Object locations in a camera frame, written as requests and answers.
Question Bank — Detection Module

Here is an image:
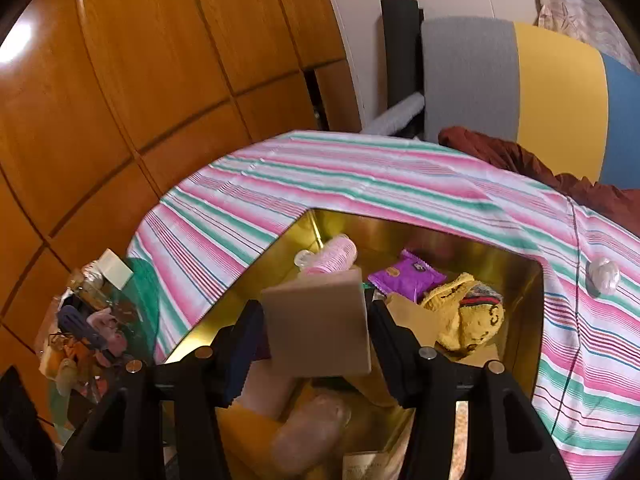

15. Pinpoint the yellow snack bag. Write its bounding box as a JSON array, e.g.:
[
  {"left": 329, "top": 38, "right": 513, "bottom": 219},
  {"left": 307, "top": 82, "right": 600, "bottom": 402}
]
[{"left": 419, "top": 272, "right": 506, "bottom": 356}]

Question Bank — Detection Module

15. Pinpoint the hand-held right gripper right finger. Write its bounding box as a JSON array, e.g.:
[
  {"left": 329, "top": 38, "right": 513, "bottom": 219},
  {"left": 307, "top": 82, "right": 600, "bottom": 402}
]
[{"left": 367, "top": 294, "right": 568, "bottom": 480}]

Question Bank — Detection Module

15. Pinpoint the pink hair roller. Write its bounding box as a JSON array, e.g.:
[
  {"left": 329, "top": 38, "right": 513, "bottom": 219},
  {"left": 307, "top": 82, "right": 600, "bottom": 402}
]
[{"left": 295, "top": 234, "right": 358, "bottom": 277}]

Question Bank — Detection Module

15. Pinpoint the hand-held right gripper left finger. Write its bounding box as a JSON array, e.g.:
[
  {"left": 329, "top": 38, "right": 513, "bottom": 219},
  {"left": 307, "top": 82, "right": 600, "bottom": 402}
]
[{"left": 57, "top": 300, "right": 268, "bottom": 480}]

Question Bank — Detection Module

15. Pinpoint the patterned curtain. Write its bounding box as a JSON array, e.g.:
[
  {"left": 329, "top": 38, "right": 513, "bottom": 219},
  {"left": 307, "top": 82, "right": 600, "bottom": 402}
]
[{"left": 532, "top": 0, "right": 640, "bottom": 68}]

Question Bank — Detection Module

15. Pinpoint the purple snack packet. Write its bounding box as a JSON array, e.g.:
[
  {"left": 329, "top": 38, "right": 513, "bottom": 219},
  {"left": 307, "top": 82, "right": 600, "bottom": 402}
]
[{"left": 367, "top": 250, "right": 447, "bottom": 306}]

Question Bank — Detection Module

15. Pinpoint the brown cloth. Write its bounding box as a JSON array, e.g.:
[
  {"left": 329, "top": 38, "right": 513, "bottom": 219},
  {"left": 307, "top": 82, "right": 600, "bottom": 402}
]
[{"left": 439, "top": 126, "right": 640, "bottom": 236}]

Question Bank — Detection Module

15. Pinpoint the grey yellow blue chair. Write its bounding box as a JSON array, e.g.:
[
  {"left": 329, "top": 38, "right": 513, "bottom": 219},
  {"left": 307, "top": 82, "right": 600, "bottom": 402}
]
[{"left": 367, "top": 16, "right": 640, "bottom": 188}]

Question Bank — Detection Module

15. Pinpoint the wooden wardrobe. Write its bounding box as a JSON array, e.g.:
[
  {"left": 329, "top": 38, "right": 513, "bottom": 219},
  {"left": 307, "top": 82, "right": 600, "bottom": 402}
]
[{"left": 0, "top": 0, "right": 363, "bottom": 441}]

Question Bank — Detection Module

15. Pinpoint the beige cardboard box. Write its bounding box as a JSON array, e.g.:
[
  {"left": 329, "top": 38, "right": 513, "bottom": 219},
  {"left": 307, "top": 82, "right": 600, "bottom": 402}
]
[{"left": 260, "top": 266, "right": 375, "bottom": 377}]

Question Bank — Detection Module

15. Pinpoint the heap of hair accessories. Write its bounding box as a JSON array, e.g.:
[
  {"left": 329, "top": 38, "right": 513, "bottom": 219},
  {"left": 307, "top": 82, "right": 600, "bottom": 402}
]
[{"left": 40, "top": 305, "right": 131, "bottom": 396}]

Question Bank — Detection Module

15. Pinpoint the crumpled white plastic ball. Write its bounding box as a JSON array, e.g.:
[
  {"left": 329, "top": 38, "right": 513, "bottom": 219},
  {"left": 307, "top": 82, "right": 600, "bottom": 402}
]
[{"left": 586, "top": 256, "right": 622, "bottom": 297}]

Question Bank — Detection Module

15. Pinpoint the striped tablecloth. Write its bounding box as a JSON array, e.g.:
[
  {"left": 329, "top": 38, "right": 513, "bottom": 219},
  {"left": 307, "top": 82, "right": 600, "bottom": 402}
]
[{"left": 127, "top": 130, "right": 640, "bottom": 480}]

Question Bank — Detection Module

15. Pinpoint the black rolled mat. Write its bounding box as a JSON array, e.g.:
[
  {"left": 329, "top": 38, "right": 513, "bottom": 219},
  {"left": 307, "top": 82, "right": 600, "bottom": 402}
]
[{"left": 381, "top": 0, "right": 426, "bottom": 138}]

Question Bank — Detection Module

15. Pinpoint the golden tin box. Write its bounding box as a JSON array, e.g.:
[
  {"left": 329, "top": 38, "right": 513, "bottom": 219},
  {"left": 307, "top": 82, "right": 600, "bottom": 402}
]
[{"left": 160, "top": 208, "right": 545, "bottom": 480}]

